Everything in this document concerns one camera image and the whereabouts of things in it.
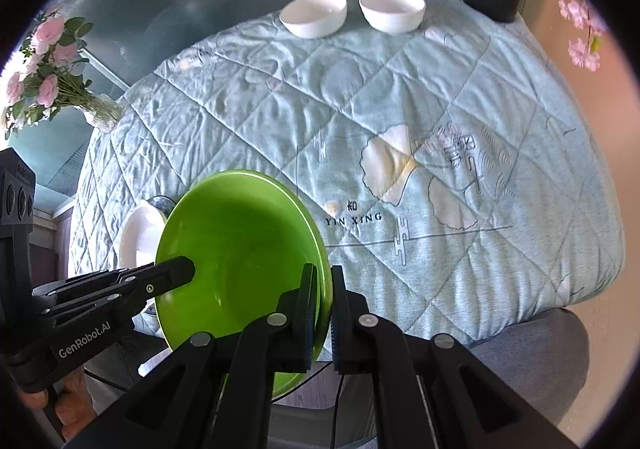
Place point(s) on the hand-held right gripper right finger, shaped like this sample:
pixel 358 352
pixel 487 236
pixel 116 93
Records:
pixel 345 329

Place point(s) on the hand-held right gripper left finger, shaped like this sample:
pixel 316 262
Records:
pixel 300 329

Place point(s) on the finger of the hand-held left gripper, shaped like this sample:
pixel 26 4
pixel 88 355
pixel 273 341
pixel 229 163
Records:
pixel 160 279

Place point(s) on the large white deep plate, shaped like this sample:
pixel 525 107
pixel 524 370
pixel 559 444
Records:
pixel 140 239

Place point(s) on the blue patterned plate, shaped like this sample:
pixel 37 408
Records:
pixel 161 202

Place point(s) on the green plastic bowl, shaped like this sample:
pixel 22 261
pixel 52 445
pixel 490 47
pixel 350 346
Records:
pixel 240 239

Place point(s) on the wide white bowl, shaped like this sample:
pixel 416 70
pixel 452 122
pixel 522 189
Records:
pixel 312 14

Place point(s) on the small white bowl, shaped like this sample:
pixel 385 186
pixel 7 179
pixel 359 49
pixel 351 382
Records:
pixel 392 9

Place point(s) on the person's left hand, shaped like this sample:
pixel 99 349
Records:
pixel 75 409

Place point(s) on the glass vase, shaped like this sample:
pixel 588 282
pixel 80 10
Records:
pixel 105 111

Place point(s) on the person's right leg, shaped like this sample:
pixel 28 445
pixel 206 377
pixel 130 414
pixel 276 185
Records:
pixel 530 354

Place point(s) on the light blue quilted blanket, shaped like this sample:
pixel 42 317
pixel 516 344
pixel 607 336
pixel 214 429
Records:
pixel 400 104

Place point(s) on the pink rose bouquet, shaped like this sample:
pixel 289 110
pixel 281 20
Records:
pixel 50 59

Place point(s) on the pink cherry blossom branch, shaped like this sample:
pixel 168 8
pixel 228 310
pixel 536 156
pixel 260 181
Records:
pixel 582 54

